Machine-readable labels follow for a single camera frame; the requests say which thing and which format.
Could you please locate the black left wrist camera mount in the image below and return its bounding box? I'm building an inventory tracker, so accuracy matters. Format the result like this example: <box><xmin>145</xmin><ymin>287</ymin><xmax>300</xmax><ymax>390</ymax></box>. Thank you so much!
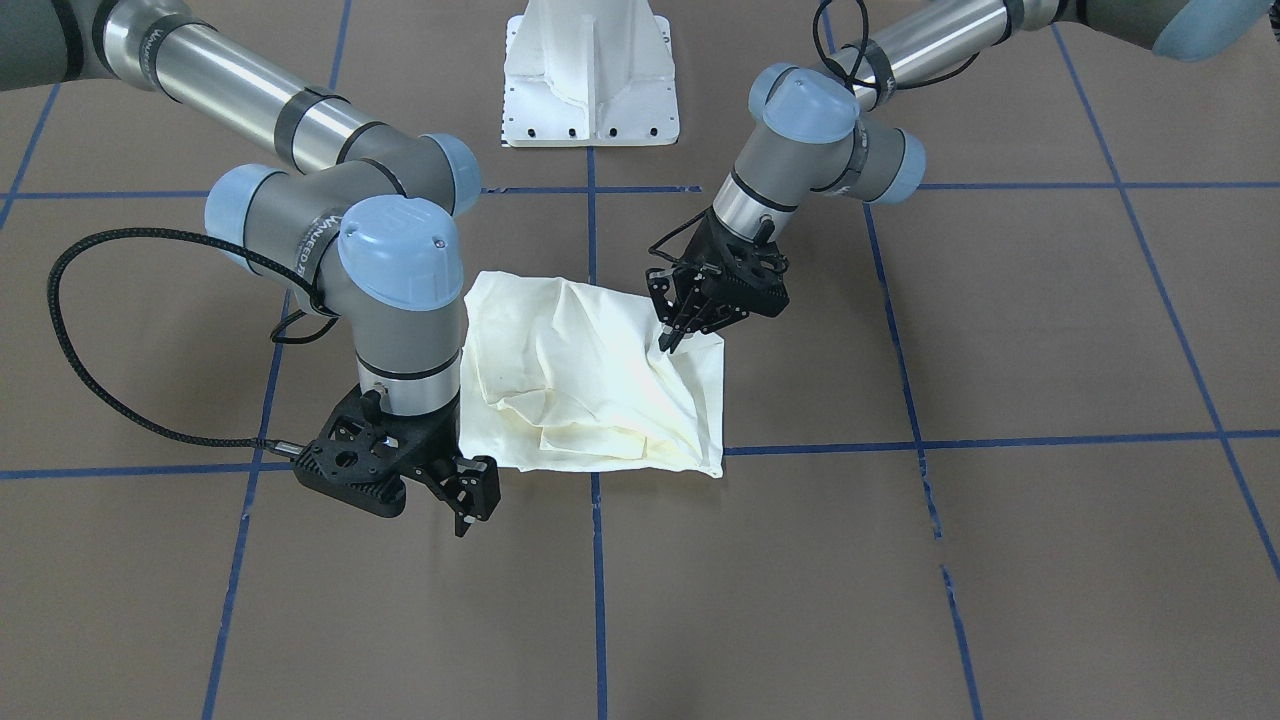
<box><xmin>689</xmin><ymin>210</ymin><xmax>788</xmax><ymax>318</ymax></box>

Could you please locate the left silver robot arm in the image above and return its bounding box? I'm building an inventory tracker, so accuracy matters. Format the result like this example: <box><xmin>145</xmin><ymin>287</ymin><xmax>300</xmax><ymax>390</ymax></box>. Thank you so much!
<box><xmin>646</xmin><ymin>1</ymin><xmax>1270</xmax><ymax>352</ymax></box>

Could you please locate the cream long-sleeve cat shirt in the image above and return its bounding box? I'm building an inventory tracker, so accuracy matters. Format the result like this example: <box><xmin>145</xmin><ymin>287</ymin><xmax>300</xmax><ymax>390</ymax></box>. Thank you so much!
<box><xmin>460</xmin><ymin>272</ymin><xmax>724</xmax><ymax>478</ymax></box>

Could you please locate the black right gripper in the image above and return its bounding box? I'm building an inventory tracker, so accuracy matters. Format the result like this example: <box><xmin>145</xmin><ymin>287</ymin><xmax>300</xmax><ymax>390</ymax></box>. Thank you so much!
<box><xmin>415</xmin><ymin>420</ymin><xmax>500</xmax><ymax>538</ymax></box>

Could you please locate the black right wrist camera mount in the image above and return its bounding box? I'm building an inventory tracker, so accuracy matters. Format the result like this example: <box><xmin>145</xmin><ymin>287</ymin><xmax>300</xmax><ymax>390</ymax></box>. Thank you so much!
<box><xmin>291</xmin><ymin>386</ymin><xmax>458</xmax><ymax>518</ymax></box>

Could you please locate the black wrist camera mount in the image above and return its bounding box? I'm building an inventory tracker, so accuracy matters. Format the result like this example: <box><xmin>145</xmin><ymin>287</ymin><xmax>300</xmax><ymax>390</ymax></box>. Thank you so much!
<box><xmin>291</xmin><ymin>386</ymin><xmax>458</xmax><ymax>518</ymax></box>
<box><xmin>689</xmin><ymin>210</ymin><xmax>788</xmax><ymax>318</ymax></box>

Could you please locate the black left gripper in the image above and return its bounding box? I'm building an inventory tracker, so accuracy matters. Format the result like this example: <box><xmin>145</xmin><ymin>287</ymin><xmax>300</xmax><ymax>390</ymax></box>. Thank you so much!
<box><xmin>646</xmin><ymin>266</ymin><xmax>741</xmax><ymax>354</ymax></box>

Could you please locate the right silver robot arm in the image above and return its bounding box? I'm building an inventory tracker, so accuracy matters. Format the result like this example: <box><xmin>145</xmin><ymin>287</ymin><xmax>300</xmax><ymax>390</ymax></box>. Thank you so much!
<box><xmin>3</xmin><ymin>1</ymin><xmax>500</xmax><ymax>536</ymax></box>

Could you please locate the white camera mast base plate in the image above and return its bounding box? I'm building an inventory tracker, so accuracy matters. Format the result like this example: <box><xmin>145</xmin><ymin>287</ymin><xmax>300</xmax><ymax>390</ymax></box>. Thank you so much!
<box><xmin>500</xmin><ymin>1</ymin><xmax>681</xmax><ymax>149</ymax></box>

